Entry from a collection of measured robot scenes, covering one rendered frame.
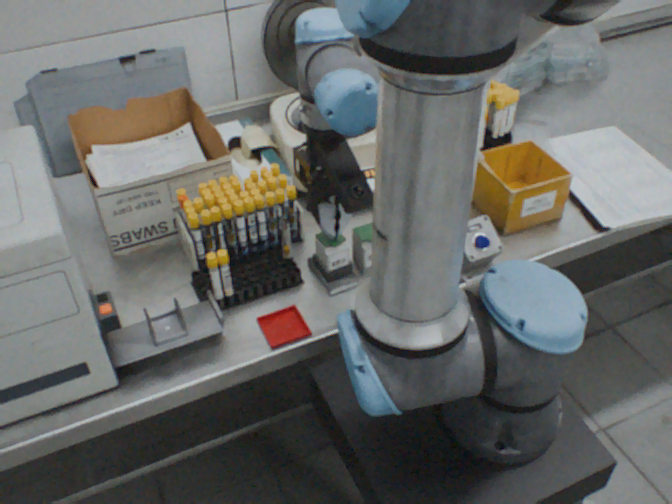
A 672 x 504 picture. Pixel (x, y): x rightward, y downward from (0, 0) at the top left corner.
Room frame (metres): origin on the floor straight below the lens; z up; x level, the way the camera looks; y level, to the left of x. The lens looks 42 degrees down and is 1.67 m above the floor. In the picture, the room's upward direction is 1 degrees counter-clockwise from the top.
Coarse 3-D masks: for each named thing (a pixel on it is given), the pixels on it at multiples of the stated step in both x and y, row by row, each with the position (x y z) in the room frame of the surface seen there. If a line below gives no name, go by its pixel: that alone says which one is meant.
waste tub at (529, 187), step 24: (528, 144) 1.11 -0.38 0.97; (480, 168) 1.04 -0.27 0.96; (504, 168) 1.09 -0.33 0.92; (528, 168) 1.10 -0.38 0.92; (552, 168) 1.04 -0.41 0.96; (480, 192) 1.03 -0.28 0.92; (504, 192) 0.97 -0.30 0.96; (528, 192) 0.96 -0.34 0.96; (552, 192) 0.98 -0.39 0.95; (504, 216) 0.96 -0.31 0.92; (528, 216) 0.97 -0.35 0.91; (552, 216) 0.99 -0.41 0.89
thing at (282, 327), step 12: (276, 312) 0.76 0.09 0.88; (288, 312) 0.77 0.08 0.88; (300, 312) 0.76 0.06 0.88; (264, 324) 0.74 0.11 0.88; (276, 324) 0.74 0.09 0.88; (288, 324) 0.74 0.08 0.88; (300, 324) 0.74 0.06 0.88; (276, 336) 0.71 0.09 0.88; (288, 336) 0.71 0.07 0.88; (300, 336) 0.71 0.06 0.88
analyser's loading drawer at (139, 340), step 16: (176, 304) 0.72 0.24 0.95; (208, 304) 0.75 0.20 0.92; (160, 320) 0.72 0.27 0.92; (176, 320) 0.72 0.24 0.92; (192, 320) 0.72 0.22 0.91; (208, 320) 0.72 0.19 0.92; (224, 320) 0.70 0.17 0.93; (112, 336) 0.69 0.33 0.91; (128, 336) 0.69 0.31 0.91; (144, 336) 0.69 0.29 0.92; (160, 336) 0.69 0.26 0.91; (176, 336) 0.68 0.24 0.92; (192, 336) 0.68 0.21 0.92; (112, 352) 0.66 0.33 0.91; (128, 352) 0.66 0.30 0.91; (144, 352) 0.66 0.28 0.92
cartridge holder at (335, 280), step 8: (312, 264) 0.87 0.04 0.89; (320, 264) 0.84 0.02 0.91; (344, 264) 0.84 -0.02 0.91; (352, 264) 0.84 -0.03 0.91; (320, 272) 0.84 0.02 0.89; (328, 272) 0.82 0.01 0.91; (336, 272) 0.83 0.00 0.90; (344, 272) 0.84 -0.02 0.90; (352, 272) 0.84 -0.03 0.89; (320, 280) 0.84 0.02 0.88; (328, 280) 0.82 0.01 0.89; (336, 280) 0.83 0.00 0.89; (344, 280) 0.83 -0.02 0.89; (352, 280) 0.83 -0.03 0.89; (328, 288) 0.81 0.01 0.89; (336, 288) 0.81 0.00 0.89; (344, 288) 0.82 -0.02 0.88
